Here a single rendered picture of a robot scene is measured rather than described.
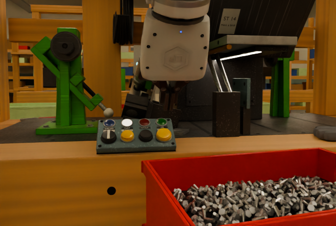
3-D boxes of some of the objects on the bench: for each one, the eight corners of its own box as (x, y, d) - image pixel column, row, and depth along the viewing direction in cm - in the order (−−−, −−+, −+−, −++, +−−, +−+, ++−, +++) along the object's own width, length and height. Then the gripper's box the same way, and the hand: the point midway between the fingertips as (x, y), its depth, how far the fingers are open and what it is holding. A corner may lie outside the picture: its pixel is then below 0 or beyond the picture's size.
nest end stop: (142, 123, 79) (147, 110, 76) (120, 117, 78) (124, 104, 75) (142, 119, 80) (147, 107, 77) (121, 114, 79) (124, 101, 76)
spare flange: (175, 131, 78) (175, 128, 78) (189, 132, 76) (189, 129, 76) (167, 134, 73) (167, 131, 73) (182, 136, 71) (182, 132, 71)
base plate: (408, 137, 79) (408, 130, 79) (-36, 153, 62) (-36, 144, 62) (309, 117, 121) (310, 112, 120) (27, 124, 103) (27, 118, 103)
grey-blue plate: (251, 135, 72) (252, 78, 71) (244, 135, 72) (245, 78, 71) (236, 128, 82) (237, 78, 81) (229, 129, 81) (230, 78, 80)
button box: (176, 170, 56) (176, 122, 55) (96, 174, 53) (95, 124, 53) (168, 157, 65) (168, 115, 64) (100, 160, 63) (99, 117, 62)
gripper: (223, -3, 44) (203, 92, 56) (123, -8, 42) (124, 92, 53) (238, 17, 39) (212, 119, 50) (124, 13, 36) (124, 121, 48)
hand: (168, 96), depth 50 cm, fingers closed
